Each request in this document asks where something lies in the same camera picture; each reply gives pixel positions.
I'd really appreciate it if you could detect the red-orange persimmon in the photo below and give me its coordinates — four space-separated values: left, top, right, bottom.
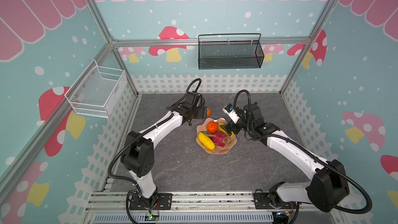
206 121 219 133

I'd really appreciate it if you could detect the yellow fake fruit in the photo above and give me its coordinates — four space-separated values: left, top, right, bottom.
198 132 215 150
218 122 234 138

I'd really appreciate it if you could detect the pink dragon fruit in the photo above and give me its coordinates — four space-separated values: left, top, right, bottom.
203 131 231 147

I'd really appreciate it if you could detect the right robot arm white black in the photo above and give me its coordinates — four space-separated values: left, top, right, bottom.
223 103 373 214

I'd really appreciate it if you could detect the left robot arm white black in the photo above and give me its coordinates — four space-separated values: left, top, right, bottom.
107 92 207 201

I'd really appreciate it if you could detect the pink wavy fruit bowl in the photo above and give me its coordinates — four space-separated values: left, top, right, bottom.
196 118 237 154

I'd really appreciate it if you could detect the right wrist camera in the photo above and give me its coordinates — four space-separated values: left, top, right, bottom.
223 104 240 124

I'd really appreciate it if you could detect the black mesh wall basket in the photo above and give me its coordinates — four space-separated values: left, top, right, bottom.
198 33 265 70

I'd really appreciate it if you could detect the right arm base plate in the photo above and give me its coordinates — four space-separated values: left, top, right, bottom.
253 191 296 211

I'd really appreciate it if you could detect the white wire wall basket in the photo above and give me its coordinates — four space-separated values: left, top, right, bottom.
65 60 127 118

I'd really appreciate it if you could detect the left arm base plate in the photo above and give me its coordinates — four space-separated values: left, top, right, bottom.
129 193 173 211

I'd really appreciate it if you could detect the aluminium front rail frame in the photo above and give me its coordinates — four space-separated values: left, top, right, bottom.
81 191 348 224

